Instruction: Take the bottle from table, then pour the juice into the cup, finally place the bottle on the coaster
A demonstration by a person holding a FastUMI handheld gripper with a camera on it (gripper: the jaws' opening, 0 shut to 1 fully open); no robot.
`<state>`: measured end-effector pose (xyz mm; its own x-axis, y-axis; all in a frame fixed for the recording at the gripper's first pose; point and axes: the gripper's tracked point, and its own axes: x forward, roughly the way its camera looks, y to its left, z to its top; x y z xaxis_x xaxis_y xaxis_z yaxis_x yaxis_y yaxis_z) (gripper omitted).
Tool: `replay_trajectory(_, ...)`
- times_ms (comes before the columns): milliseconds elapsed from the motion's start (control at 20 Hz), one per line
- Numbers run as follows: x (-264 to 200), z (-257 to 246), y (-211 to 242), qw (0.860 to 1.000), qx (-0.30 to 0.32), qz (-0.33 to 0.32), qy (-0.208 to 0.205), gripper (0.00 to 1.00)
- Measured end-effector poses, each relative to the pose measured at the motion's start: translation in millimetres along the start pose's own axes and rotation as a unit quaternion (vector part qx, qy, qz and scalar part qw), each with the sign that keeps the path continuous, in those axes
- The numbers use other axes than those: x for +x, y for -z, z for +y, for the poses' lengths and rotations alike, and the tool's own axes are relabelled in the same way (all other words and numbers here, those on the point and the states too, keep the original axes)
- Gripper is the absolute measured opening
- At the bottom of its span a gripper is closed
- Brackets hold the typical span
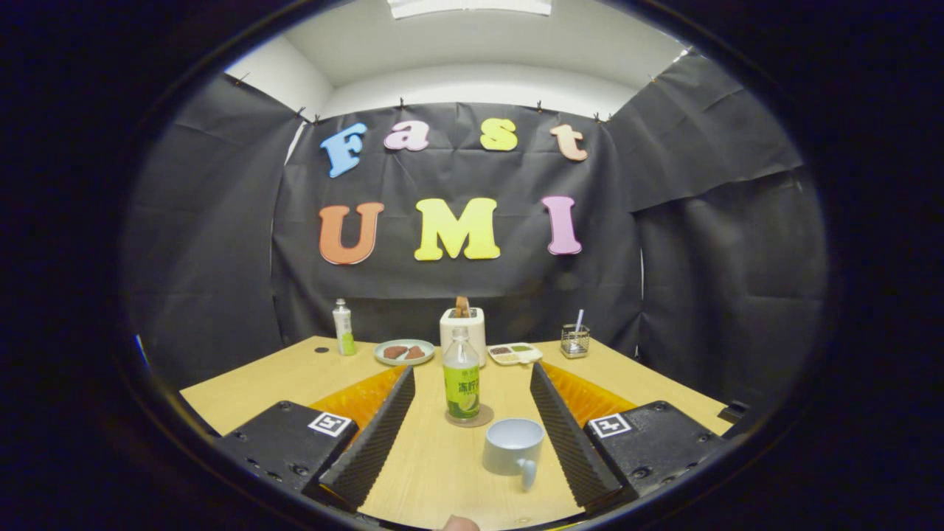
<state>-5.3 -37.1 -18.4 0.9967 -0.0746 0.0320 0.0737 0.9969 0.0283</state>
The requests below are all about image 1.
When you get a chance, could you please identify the white cup with handle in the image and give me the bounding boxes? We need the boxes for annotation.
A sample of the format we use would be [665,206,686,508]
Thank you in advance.
[483,418,545,492]

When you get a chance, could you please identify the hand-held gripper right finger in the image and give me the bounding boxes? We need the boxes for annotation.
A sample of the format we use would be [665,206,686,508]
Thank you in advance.
[530,361,729,511]

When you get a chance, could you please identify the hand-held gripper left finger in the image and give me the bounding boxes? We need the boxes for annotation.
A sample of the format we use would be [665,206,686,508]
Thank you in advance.
[214,364,417,513]

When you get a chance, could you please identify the wooden table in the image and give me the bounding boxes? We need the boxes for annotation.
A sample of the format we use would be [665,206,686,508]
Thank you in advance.
[179,336,735,530]

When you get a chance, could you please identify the white bottle green label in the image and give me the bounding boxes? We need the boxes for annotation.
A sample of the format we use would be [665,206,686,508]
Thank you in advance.
[333,299,357,356]

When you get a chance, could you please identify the round brown coaster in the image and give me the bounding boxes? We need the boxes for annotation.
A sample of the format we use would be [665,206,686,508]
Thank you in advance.
[445,404,495,428]

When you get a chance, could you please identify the pale green plate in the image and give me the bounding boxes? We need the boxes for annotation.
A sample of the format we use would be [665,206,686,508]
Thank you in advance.
[373,339,436,367]

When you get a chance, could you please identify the clear juice bottle green label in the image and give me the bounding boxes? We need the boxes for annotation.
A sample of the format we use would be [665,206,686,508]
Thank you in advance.
[442,327,481,420]

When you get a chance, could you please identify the black backdrop cloth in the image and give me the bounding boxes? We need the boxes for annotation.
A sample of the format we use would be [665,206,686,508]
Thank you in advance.
[122,52,830,410]

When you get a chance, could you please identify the white toaster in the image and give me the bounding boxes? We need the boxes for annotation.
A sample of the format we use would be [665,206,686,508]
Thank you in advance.
[440,308,487,368]

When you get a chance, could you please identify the white divided dish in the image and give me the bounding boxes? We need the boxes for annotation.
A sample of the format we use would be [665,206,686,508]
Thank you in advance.
[487,342,544,366]

